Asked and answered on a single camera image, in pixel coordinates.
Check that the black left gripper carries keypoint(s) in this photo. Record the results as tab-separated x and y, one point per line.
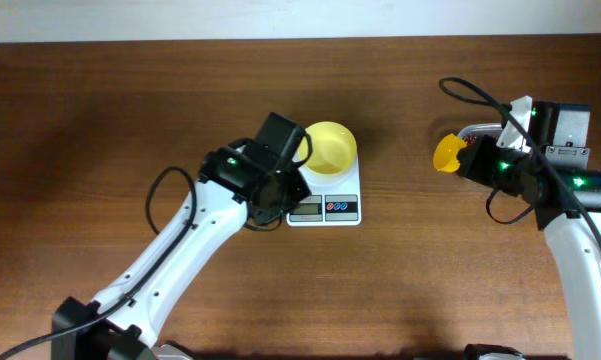
298	192

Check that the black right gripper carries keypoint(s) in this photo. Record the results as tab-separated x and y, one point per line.
470	158

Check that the yellow plastic scoop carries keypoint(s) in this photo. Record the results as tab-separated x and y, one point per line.
445	158

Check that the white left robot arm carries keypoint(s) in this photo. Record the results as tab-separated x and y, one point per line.
252	183

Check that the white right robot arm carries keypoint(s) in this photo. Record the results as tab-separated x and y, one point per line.
539	152

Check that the yellow plastic bowl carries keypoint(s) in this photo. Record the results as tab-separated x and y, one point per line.
334	148

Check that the white digital kitchen scale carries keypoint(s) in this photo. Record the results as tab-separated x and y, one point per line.
335	200

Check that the red adzuki beans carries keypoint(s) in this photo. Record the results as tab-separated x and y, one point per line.
471	139

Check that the clear plastic container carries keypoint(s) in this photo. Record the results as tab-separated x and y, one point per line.
491	129

